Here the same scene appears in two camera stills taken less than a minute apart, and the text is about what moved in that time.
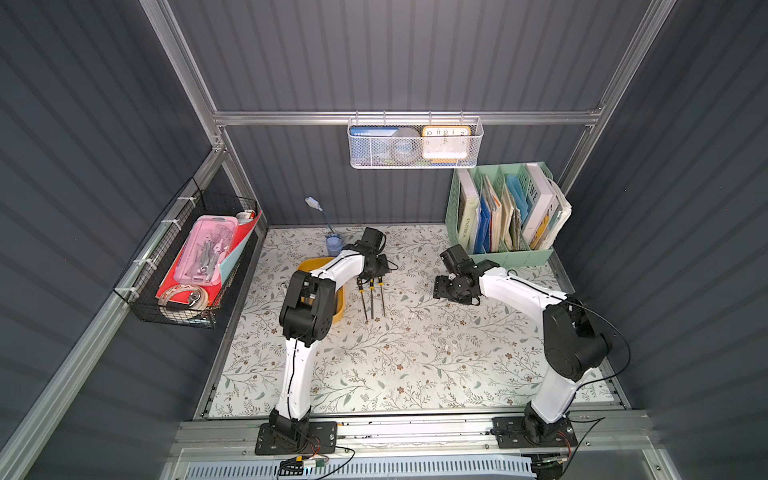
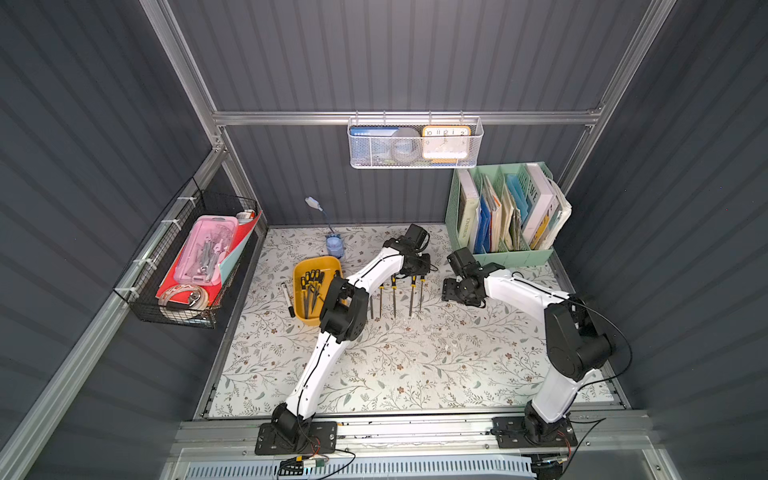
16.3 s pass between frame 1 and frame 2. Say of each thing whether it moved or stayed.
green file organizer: stayed
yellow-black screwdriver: moved
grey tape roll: stayed
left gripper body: moved
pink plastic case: stayed
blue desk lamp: stayed
